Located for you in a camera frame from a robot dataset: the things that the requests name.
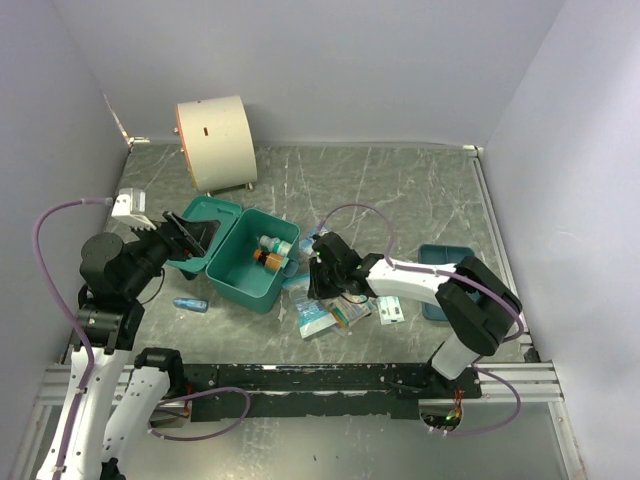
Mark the brown bottle orange cap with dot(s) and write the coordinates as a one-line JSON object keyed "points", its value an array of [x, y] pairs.
{"points": [[268, 260]]}

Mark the blue transparent small bottle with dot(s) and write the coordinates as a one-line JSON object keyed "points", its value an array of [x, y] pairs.
{"points": [[189, 304]]}

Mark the black mounting base rail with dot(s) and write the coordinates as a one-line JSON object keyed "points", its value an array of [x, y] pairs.
{"points": [[320, 390]]}

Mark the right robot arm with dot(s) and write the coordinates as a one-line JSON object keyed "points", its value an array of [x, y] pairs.
{"points": [[479, 307]]}

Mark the teal medicine kit box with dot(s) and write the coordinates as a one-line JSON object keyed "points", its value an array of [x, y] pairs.
{"points": [[229, 264]]}

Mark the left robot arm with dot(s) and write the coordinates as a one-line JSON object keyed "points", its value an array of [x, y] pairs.
{"points": [[95, 436]]}

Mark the cream cylindrical cabinet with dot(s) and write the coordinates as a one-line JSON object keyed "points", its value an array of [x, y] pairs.
{"points": [[217, 143]]}

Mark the clear gauze packet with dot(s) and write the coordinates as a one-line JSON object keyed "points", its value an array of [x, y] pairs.
{"points": [[306, 243]]}

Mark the blue cotton pad bag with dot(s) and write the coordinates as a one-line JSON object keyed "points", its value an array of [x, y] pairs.
{"points": [[313, 317]]}

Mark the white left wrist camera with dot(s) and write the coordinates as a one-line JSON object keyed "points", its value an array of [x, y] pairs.
{"points": [[129, 208]]}

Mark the aluminium frame rail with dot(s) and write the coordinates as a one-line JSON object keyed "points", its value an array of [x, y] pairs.
{"points": [[534, 384]]}

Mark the green white bandage packet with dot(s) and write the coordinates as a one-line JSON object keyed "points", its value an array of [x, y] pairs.
{"points": [[348, 310]]}

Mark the white disinfectant bottle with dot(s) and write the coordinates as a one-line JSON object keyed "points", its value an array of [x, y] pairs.
{"points": [[275, 245]]}

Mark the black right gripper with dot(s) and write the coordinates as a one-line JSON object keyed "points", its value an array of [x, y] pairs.
{"points": [[317, 290]]}

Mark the metal corner bracket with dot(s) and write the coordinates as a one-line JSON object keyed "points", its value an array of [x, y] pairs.
{"points": [[132, 141]]}

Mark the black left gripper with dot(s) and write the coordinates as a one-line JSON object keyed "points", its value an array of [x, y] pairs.
{"points": [[199, 232]]}

